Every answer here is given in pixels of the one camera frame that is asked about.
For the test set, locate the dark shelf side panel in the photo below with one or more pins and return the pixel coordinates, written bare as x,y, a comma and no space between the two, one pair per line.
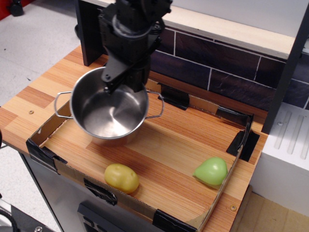
88,30
287,72

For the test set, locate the cardboard fence with black tape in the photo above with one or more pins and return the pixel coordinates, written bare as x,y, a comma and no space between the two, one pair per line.
68,168

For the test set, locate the dark shelf side panel left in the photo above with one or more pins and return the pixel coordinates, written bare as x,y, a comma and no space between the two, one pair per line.
88,30

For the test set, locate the white drainboard sink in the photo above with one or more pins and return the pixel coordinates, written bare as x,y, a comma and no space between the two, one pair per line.
282,172

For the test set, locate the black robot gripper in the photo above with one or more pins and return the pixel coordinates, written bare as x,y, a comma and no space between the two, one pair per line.
130,37

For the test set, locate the yellow plastic potato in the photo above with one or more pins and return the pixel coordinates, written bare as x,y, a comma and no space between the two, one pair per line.
121,177

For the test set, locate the red black object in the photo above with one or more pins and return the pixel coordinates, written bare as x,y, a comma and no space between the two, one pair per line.
10,7

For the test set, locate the dark shelf side panel right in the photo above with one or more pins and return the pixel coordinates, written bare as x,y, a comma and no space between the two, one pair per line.
287,72

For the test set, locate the black control panel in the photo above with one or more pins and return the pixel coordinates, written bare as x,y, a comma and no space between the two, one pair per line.
119,222

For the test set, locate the stainless steel pot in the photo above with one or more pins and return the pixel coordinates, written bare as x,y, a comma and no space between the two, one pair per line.
111,118

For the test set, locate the green plastic pear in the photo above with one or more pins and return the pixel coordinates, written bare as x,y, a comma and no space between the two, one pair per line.
211,172

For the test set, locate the light wooden shelf board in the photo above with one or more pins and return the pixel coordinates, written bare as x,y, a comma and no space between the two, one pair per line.
251,38

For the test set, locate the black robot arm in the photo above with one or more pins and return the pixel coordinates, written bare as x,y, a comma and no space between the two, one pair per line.
130,33

